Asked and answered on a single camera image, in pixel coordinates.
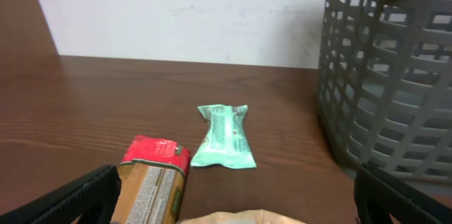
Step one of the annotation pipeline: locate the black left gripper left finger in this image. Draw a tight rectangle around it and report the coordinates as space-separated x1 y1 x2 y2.
1 165 121 224

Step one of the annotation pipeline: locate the grey plastic basket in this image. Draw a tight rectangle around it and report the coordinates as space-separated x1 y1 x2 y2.
318 0 451 196

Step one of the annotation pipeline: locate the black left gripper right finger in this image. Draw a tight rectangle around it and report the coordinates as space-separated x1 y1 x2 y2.
354 167 451 224

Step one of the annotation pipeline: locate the mint green snack packet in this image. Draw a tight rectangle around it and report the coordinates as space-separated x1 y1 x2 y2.
191 105 257 170

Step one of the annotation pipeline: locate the beige pouch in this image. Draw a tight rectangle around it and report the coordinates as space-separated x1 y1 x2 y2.
178 210 305 224

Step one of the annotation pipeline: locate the orange red noodle package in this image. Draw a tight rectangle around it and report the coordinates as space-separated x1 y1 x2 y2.
111 136 191 224

